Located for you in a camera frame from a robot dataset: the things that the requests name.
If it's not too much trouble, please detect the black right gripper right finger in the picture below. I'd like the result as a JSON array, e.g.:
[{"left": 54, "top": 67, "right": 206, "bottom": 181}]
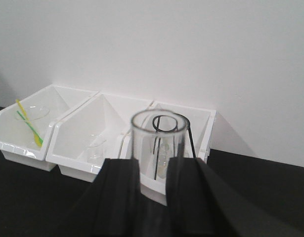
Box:
[{"left": 168, "top": 157, "right": 304, "bottom": 237}]

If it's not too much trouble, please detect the clear glass beaker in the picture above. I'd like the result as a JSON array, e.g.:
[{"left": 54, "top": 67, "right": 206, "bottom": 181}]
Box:
[{"left": 15, "top": 106, "right": 50, "bottom": 143}]

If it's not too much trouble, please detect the green plastic spatula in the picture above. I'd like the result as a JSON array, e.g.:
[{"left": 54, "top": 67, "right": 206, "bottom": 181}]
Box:
[{"left": 16, "top": 111, "right": 43, "bottom": 147}]

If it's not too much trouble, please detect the white right storage bin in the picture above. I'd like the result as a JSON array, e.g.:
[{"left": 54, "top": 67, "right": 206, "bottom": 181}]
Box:
[{"left": 126, "top": 101, "right": 216, "bottom": 205}]

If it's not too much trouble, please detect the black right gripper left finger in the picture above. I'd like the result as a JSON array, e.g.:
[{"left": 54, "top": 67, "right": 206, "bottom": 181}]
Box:
[{"left": 51, "top": 158, "right": 140, "bottom": 237}]

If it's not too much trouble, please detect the black metal tripod stand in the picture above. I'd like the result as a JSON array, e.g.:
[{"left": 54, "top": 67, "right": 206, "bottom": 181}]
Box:
[{"left": 152, "top": 113, "right": 196, "bottom": 180}]

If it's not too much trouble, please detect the white left storage bin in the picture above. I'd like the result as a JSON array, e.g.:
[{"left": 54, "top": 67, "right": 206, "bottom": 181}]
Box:
[{"left": 0, "top": 84, "right": 97, "bottom": 171}]

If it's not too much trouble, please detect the white middle storage bin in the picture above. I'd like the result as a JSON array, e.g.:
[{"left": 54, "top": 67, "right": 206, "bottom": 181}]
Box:
[{"left": 46, "top": 93, "right": 153, "bottom": 182}]

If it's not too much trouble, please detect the clear glass flask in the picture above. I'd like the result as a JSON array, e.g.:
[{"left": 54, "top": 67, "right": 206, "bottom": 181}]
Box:
[{"left": 86, "top": 134, "right": 107, "bottom": 166}]

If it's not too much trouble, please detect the clear glass test tube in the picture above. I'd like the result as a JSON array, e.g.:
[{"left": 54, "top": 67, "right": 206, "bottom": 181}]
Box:
[{"left": 131, "top": 109, "right": 189, "bottom": 198}]

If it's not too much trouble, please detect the white storage bin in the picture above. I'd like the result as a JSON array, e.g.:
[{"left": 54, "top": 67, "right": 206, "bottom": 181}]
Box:
[
  {"left": 0, "top": 84, "right": 97, "bottom": 171},
  {"left": 46, "top": 93, "right": 153, "bottom": 182},
  {"left": 126, "top": 101, "right": 216, "bottom": 205}
]

